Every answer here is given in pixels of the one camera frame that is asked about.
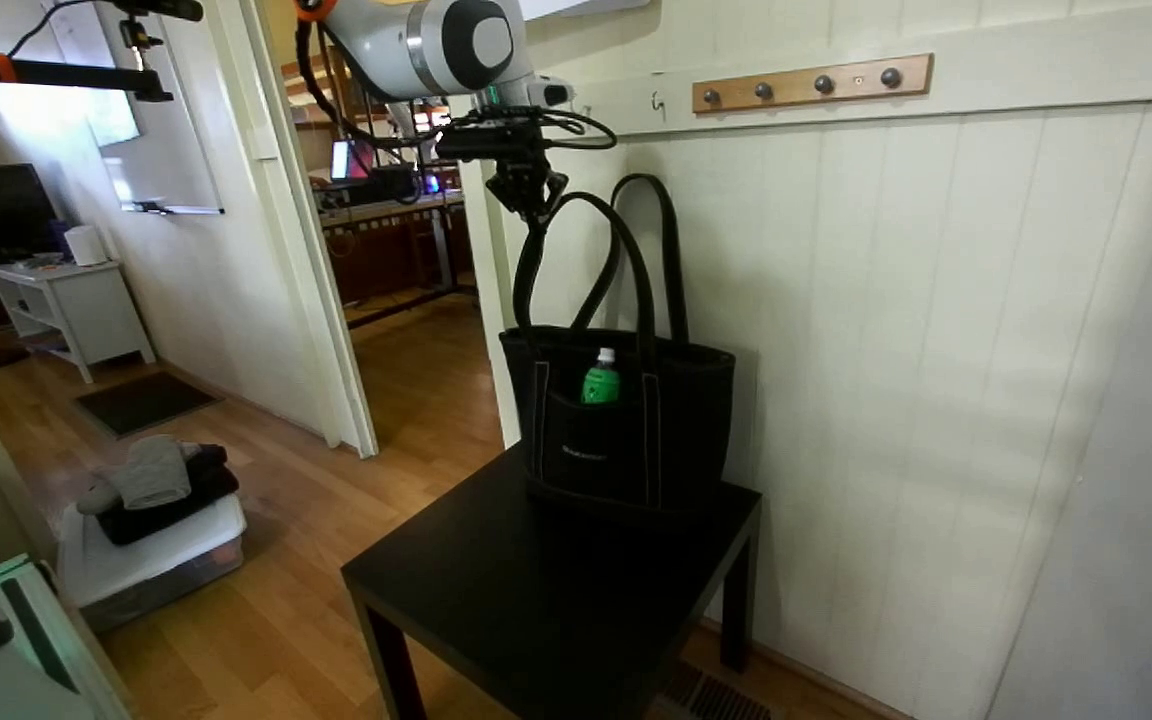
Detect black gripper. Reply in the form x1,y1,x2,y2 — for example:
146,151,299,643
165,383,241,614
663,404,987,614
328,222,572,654
437,113,565,215

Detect green plastic bottle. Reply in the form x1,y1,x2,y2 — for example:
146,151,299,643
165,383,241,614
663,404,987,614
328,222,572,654
582,348,621,404

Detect black tote bag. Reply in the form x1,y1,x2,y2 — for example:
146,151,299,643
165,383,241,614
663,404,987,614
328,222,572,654
499,172,737,524

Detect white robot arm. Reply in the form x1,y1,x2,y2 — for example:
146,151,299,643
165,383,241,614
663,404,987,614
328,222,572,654
291,0,572,222

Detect dark wooden kitchen counter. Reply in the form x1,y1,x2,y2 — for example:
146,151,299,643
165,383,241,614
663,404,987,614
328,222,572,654
322,199,468,304

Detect wooden coat peg rack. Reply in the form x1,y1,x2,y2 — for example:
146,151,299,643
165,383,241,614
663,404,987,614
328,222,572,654
692,53,937,115

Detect dark door mat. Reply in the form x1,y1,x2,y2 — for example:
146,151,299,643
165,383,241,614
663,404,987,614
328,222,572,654
81,371,207,436

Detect white side cabinet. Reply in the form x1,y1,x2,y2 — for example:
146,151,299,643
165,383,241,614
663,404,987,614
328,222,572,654
0,262,158,380

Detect black square side table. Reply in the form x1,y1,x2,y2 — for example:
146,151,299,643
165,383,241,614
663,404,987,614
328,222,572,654
339,449,761,720

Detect folded grey and black clothes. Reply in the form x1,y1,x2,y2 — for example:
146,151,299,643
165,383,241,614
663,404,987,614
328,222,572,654
78,436,241,550

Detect black monitor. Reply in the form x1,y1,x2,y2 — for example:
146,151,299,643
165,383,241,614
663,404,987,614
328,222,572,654
0,164,56,263

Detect white low platform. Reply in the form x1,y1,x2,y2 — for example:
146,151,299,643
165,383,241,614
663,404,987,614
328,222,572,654
56,497,250,634

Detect white and green box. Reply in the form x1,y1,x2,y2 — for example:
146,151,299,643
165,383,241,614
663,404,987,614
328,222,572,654
0,557,133,720

